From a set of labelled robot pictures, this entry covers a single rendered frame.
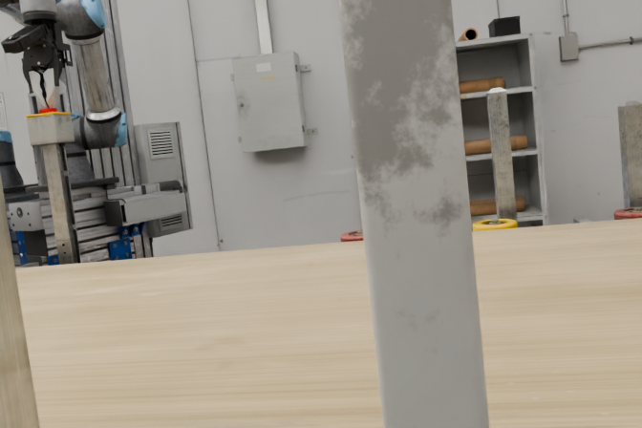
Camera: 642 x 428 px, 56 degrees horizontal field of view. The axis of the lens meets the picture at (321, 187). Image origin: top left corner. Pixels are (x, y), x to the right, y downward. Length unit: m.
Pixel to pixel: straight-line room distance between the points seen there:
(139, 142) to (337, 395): 2.13
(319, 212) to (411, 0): 3.78
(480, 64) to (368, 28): 3.76
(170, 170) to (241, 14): 1.80
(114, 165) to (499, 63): 2.53
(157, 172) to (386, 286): 2.30
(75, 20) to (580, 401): 1.79
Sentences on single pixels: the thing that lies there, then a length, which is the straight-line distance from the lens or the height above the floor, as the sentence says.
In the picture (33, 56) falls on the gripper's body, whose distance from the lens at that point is 1.53.
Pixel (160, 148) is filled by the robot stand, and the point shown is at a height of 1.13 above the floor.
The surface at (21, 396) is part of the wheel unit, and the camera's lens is 0.25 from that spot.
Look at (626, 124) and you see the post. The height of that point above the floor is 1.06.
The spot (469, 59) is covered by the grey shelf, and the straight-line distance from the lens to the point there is 4.02.
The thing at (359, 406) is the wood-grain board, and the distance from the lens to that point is 0.47.
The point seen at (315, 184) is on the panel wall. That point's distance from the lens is 4.02.
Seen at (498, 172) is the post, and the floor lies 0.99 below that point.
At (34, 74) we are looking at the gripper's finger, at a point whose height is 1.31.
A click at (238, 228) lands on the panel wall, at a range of 4.15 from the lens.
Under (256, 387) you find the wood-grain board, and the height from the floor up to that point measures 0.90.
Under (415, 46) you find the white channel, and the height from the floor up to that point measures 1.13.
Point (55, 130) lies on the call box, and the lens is 1.47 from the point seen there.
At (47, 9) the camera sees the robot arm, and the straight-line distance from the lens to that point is 1.54.
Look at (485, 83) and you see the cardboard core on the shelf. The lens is 3.81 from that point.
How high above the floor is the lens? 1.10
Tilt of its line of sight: 5 degrees down
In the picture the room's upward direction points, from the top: 6 degrees counter-clockwise
